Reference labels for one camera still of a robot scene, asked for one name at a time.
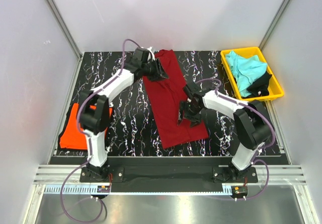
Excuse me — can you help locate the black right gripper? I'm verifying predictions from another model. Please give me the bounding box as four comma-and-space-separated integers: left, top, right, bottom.
177, 100, 202, 128

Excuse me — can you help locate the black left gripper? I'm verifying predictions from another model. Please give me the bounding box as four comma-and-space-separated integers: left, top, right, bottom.
141, 58, 168, 83

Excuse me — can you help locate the dark red polo shirt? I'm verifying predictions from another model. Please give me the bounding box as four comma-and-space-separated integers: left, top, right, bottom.
143, 50, 208, 148

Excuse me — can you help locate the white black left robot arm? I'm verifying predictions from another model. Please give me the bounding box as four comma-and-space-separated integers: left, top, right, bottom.
76, 57, 169, 182

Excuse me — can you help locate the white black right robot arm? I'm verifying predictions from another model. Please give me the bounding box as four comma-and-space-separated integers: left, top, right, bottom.
178, 86, 275, 182

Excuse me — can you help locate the turquoise t shirt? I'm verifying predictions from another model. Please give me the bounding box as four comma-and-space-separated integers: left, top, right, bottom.
225, 50, 267, 98

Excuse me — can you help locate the yellow plastic bin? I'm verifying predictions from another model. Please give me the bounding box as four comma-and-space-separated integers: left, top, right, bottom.
220, 47, 284, 101

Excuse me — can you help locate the black t shirt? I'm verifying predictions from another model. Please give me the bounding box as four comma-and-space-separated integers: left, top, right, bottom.
247, 72, 272, 98

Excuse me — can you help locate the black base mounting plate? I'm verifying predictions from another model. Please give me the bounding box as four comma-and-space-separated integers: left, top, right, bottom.
46, 154, 289, 193

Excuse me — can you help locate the right orange connector box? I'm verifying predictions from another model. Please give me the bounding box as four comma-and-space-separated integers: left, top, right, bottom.
232, 186, 248, 198

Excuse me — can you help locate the orange connector box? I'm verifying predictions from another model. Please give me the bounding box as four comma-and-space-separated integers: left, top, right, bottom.
97, 184, 111, 193
232, 186, 248, 198

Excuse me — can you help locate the folded orange t shirt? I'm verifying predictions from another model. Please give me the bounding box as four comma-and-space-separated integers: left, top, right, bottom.
59, 103, 113, 150

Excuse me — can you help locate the left orange connector box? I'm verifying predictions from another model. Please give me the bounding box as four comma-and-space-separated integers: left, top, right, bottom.
97, 184, 111, 193

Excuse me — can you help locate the left corner aluminium post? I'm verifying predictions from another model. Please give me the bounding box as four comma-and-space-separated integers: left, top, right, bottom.
45, 0, 83, 60

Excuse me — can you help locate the corner aluminium post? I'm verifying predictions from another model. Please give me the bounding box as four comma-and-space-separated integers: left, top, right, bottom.
259, 0, 292, 50
45, 0, 83, 60

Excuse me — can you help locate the aluminium frame rail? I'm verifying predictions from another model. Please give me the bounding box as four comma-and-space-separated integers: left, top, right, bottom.
34, 165, 306, 185

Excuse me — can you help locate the right corner aluminium post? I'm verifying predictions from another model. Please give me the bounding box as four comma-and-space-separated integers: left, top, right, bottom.
259, 0, 292, 50

